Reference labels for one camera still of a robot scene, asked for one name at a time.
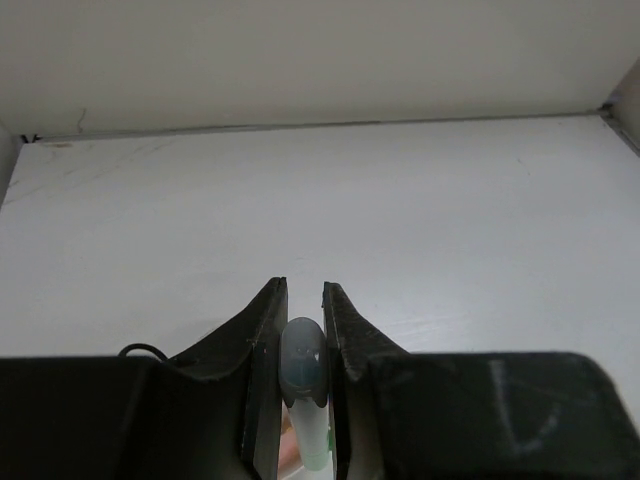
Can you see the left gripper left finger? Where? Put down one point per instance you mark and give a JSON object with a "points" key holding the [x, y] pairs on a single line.
{"points": [[213, 411]]}

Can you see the white round divided organizer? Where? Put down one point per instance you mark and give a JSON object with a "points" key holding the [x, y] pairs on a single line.
{"points": [[289, 457]]}

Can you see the green highlighter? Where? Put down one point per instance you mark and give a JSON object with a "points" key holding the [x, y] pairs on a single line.
{"points": [[304, 385]]}

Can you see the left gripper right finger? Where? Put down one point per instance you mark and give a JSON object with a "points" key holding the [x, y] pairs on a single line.
{"points": [[497, 415]]}

